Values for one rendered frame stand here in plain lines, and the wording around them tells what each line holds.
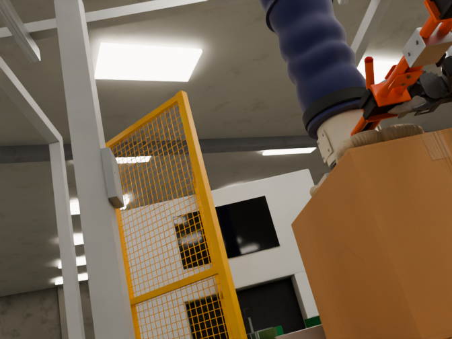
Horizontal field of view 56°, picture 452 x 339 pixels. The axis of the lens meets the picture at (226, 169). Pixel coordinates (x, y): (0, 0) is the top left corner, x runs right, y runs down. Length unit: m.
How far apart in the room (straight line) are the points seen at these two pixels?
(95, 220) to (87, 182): 0.22
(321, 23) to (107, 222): 1.49
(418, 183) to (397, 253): 0.16
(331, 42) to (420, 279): 0.77
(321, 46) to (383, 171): 0.55
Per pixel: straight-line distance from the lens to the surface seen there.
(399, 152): 0.98
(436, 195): 0.98
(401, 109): 1.09
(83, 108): 2.64
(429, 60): 0.96
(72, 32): 2.98
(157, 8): 3.77
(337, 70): 1.32
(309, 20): 1.42
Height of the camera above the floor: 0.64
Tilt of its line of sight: 21 degrees up
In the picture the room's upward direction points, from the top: 15 degrees counter-clockwise
